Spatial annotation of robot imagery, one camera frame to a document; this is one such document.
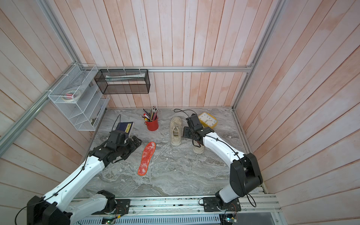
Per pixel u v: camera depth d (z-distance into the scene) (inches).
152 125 41.7
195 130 25.9
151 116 38.8
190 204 30.0
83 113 30.5
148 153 36.5
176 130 38.6
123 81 35.4
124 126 42.3
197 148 36.0
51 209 15.0
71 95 29.3
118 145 24.1
